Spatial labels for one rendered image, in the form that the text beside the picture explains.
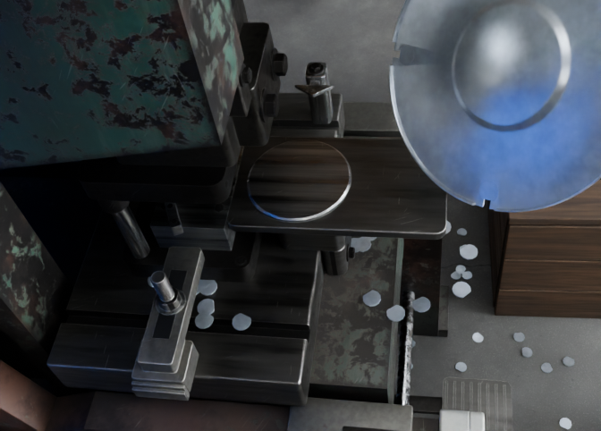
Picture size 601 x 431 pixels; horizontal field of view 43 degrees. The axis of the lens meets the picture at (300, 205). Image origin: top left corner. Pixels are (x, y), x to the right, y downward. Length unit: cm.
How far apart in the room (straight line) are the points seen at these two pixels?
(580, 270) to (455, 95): 79
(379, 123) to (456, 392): 54
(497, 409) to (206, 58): 102
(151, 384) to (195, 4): 47
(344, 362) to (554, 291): 77
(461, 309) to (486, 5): 99
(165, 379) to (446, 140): 39
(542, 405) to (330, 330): 76
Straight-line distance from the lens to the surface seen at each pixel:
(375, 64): 219
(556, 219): 141
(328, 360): 92
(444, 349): 165
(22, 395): 102
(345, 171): 90
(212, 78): 55
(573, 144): 76
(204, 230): 89
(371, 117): 115
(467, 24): 82
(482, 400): 143
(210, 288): 92
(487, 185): 80
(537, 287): 160
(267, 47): 79
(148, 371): 86
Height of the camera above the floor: 147
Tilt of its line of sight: 52 degrees down
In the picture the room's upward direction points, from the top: 11 degrees counter-clockwise
